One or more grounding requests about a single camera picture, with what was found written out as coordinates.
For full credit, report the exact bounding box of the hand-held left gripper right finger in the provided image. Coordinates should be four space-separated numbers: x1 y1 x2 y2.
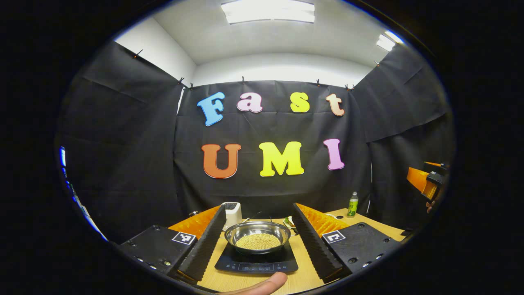
291 203 404 283

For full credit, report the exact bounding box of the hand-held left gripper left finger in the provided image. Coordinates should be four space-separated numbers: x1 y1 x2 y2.
116 204 227 283

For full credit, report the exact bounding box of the stainless steel pot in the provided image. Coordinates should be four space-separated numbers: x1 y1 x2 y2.
224 221 292 255

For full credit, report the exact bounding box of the black induction cooktop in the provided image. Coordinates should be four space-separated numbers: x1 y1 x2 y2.
215 241 299 274

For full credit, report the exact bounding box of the white toaster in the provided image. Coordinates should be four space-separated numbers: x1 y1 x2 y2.
221 202 243 232

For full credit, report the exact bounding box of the pile of soybeans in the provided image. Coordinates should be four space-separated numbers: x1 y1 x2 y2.
235 233 282 250

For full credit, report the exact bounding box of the green label drink bottle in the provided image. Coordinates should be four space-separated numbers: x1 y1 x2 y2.
347 191 359 218

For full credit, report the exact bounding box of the black backdrop cloth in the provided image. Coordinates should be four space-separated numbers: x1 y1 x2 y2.
57 41 456 244

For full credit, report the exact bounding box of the small ceiling light panel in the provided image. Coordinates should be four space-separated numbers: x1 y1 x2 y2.
376 31 404 52

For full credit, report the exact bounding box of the large ceiling light panel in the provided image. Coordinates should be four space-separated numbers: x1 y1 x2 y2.
221 0 316 24

